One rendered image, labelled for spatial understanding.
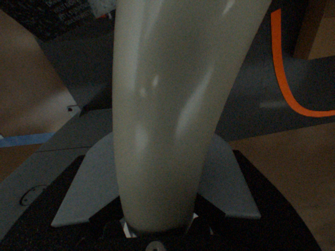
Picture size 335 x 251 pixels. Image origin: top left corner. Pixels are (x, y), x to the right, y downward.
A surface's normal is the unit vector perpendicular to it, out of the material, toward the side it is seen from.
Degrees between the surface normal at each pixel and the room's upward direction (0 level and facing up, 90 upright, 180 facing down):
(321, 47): 0
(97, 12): 45
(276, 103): 0
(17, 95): 0
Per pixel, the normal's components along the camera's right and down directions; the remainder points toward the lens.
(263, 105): 0.01, 0.55
